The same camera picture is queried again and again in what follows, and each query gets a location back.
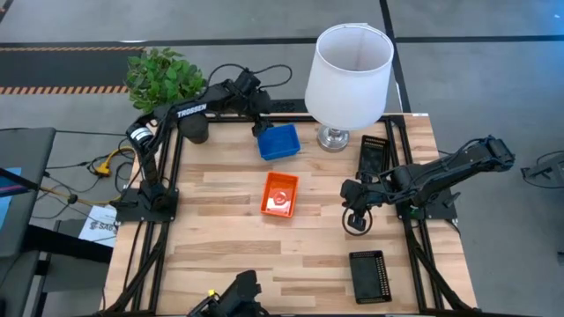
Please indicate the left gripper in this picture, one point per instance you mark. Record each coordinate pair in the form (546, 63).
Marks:
(257, 105)

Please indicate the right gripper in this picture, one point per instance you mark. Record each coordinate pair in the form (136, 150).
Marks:
(359, 196)

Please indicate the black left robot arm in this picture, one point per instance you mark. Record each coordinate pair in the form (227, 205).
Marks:
(194, 108)

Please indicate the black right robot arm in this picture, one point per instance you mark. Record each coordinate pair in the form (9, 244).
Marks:
(440, 169)

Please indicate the black plant pot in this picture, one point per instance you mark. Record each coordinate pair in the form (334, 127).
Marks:
(194, 132)

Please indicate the white shade table lamp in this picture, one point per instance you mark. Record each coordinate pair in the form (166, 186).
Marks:
(348, 79)

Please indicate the green leafy artificial plant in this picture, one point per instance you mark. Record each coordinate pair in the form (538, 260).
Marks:
(163, 79)

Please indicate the white printed paper sheet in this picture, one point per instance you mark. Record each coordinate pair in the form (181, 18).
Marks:
(101, 226)

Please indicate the grey side desk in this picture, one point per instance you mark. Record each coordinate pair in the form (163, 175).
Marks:
(22, 211)

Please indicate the blue screen laptop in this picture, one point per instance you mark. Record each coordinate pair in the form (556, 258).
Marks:
(9, 182)

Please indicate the black aluminium table frame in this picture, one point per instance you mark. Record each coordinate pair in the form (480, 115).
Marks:
(176, 145)

